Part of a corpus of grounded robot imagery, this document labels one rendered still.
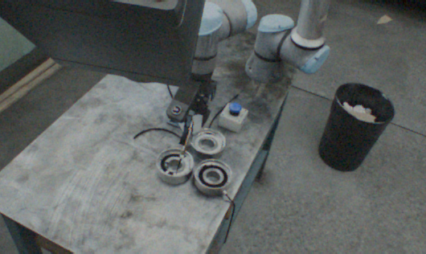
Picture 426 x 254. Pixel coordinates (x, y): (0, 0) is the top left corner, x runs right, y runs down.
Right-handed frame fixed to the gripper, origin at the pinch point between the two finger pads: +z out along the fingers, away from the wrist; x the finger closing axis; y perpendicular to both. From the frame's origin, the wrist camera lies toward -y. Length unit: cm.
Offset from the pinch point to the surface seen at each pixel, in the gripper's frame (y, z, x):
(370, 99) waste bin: 130, 58, -58
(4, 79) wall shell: 67, 89, 156
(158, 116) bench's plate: 13.9, 13.3, 16.1
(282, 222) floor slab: 53, 93, -35
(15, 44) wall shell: 83, 71, 155
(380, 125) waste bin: 102, 53, -65
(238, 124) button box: 19.7, 9.5, -8.6
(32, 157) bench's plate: -19.0, 13.2, 39.4
